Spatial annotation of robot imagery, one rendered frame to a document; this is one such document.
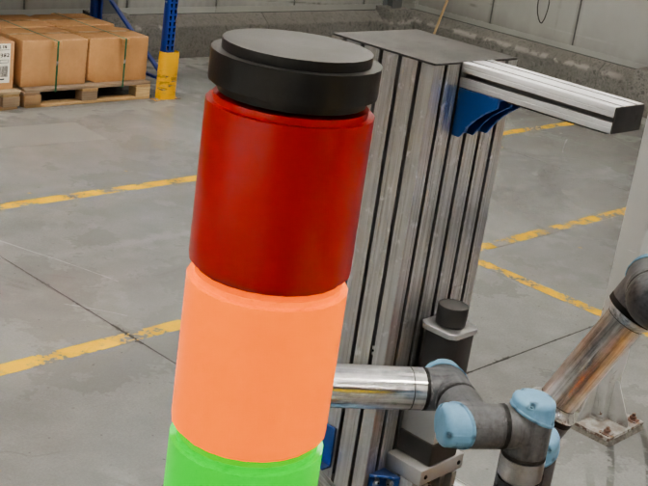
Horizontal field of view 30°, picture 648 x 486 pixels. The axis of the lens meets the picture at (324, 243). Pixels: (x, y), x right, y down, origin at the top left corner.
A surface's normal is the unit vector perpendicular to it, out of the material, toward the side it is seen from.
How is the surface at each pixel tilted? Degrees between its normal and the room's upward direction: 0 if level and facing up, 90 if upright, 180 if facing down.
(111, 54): 88
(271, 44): 0
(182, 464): 90
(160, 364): 0
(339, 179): 90
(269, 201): 90
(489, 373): 0
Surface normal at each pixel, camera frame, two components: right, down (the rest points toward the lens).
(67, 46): 0.70, 0.32
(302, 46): 0.14, -0.93
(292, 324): 0.39, 0.36
